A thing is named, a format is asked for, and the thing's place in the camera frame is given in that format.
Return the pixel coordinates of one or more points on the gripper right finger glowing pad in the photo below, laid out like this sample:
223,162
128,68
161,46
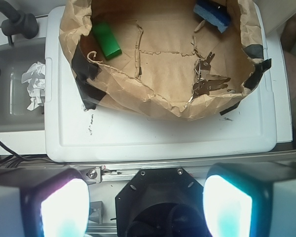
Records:
251,199

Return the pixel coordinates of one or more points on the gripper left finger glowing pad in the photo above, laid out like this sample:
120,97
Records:
43,203

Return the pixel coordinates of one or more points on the silver keys bunch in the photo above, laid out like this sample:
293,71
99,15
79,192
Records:
204,82

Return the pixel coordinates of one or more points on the grey sink basin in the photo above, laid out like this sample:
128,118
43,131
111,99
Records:
21,130

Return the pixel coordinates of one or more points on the white plastic board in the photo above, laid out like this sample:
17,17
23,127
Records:
73,134

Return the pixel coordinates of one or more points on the crumpled white paper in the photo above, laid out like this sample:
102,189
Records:
35,77

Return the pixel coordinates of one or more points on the brown paper bag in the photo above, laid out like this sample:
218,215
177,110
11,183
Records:
161,40

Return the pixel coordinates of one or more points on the green rectangular block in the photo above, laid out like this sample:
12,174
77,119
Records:
106,40

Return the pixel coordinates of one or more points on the black faucet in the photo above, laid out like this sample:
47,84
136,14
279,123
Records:
18,22

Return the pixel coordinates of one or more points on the blue sponge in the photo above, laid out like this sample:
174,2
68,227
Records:
214,13

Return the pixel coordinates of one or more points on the black octagonal mount plate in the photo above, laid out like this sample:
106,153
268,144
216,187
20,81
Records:
165,202

